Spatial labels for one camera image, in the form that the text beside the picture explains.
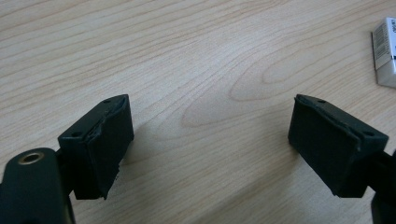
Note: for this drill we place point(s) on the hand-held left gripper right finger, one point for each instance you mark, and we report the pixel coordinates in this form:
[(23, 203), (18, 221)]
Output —
[(330, 146)]

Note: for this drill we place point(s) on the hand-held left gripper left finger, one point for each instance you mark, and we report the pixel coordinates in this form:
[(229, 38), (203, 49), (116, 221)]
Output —
[(102, 146)]

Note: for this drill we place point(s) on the small white cardboard box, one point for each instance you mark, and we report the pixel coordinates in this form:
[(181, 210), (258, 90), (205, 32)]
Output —
[(386, 53)]

